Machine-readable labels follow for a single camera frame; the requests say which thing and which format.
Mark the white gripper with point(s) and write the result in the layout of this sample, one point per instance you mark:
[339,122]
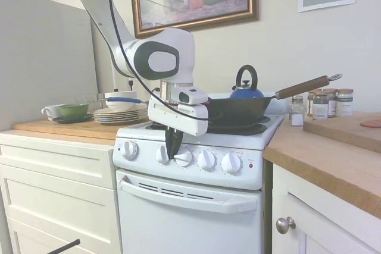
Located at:
[178,120]

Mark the white stove burner knob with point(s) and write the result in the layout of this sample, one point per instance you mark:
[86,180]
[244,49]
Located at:
[162,154]
[184,159]
[231,163]
[206,160]

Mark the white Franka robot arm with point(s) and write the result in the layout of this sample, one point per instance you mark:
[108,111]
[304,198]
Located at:
[178,48]

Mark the black stove burner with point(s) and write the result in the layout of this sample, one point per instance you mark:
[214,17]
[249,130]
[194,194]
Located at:
[238,129]
[265,119]
[154,126]

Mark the white electric stove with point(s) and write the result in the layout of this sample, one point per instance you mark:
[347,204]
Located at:
[214,139]

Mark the large white oven knob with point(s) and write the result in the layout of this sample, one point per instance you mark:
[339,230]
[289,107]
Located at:
[130,150]

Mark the cream dinner plate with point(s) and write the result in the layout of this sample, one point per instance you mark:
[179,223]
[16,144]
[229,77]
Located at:
[119,116]
[119,120]
[119,112]

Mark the white ceramic bowl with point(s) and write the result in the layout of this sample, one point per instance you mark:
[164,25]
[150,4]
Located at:
[125,94]
[122,106]

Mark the clear glass tumbler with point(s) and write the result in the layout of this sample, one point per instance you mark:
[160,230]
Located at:
[96,100]

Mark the dark saucer plate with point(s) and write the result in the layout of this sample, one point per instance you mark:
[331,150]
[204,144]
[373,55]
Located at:
[74,119]

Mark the green bowl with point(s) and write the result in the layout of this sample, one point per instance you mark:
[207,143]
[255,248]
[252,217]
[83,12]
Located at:
[73,109]

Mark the glass salt shaker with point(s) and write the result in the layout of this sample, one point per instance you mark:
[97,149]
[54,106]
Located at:
[296,114]

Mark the white cup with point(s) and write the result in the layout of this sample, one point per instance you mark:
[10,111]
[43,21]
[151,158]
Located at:
[50,112]

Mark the white drawer cabinet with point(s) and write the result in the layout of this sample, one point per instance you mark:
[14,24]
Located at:
[59,206]

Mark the round metal cabinet knob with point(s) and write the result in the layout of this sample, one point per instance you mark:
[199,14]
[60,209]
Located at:
[282,225]

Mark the spice jar with copper lid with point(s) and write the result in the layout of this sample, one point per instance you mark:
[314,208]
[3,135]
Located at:
[320,108]
[332,102]
[310,102]
[345,103]

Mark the black rod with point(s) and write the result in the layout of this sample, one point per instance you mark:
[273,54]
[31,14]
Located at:
[64,245]

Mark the thick wooden cutting board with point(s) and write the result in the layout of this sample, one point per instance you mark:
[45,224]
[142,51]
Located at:
[342,135]

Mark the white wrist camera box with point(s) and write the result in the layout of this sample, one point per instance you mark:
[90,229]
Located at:
[196,94]

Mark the black wall plug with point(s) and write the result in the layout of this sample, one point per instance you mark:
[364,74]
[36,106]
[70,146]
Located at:
[130,82]

